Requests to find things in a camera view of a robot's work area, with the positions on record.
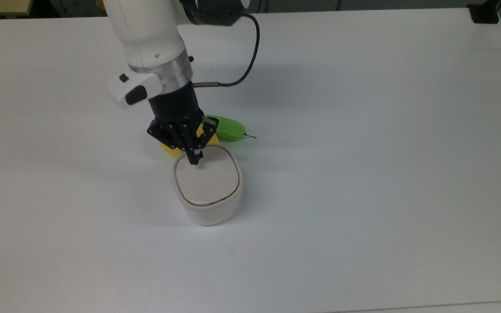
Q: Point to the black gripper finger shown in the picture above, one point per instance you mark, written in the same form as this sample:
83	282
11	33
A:
207	130
170	134

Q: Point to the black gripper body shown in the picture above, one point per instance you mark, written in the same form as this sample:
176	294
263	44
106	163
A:
174	106

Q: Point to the cream bin lid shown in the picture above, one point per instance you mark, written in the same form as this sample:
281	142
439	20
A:
209	182

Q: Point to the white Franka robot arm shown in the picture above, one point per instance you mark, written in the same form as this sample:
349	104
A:
150	39

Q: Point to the yellow toy lemon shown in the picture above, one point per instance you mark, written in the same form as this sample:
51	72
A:
168	150

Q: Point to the light green toy cucumber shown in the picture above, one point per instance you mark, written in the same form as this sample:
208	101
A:
231	129

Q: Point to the white square bowl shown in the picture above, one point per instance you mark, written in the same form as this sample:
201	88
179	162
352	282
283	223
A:
209	213

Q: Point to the black pole stand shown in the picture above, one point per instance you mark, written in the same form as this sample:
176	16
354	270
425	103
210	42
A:
484	11

